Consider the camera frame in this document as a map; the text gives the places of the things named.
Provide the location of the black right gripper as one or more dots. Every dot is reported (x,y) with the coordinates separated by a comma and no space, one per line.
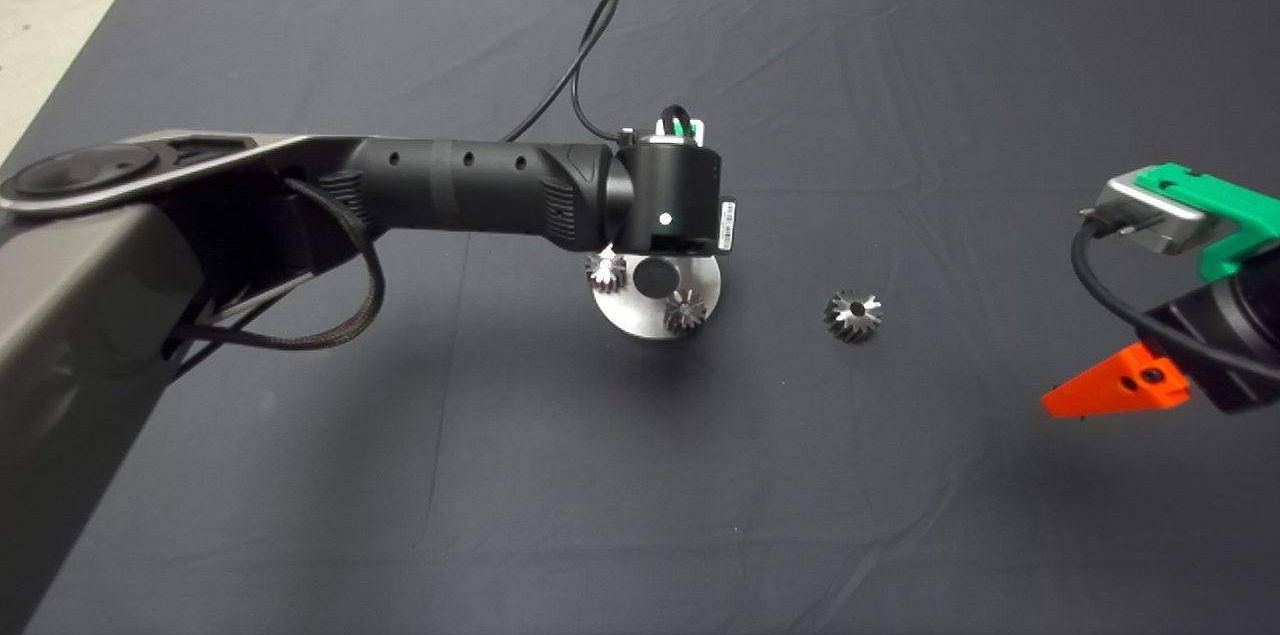
(1245,340)

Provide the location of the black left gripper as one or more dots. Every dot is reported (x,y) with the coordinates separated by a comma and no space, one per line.
(727,227)

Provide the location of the large steel bevel gear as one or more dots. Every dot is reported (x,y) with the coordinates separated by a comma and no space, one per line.
(845,320)

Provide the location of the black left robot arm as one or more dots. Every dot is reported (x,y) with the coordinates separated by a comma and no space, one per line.
(450,185)

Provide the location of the small steel bevel gear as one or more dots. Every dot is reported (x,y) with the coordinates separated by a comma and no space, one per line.
(686,315)
(606,275)

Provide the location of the round metal plate with hole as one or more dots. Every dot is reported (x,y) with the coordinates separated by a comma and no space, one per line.
(640,320)

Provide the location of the dark grey table cloth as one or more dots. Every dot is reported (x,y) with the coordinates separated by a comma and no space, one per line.
(900,65)

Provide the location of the green left camera mount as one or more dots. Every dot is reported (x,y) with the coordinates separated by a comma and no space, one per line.
(692,130)

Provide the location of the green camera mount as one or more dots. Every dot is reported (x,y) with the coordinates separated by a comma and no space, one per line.
(1235,210)
(692,130)

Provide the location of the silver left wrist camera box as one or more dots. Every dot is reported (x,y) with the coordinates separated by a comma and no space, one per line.
(662,129)

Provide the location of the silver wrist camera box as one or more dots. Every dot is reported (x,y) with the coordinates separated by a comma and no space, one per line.
(662,129)
(1155,215)

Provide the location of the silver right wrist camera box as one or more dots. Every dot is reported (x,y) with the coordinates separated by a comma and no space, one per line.
(1155,215)

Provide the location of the green right camera mount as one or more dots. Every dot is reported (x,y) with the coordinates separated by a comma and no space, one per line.
(1235,210)

